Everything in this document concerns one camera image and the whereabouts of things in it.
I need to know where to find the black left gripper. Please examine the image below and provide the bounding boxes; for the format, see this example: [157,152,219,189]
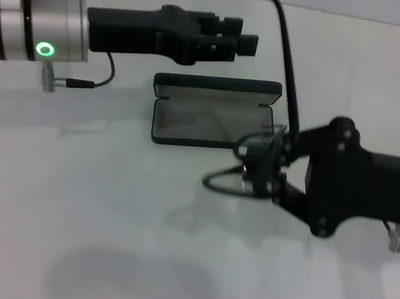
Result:
[81,0,263,80]

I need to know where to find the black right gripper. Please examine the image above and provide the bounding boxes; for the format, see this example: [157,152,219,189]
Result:
[234,103,400,250]

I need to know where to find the black glasses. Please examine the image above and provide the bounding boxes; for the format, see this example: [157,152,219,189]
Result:
[199,0,324,205]

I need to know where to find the black glasses case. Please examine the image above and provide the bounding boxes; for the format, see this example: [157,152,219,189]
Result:
[142,60,285,164]

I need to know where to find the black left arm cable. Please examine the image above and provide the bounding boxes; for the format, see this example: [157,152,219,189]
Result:
[37,40,120,104]

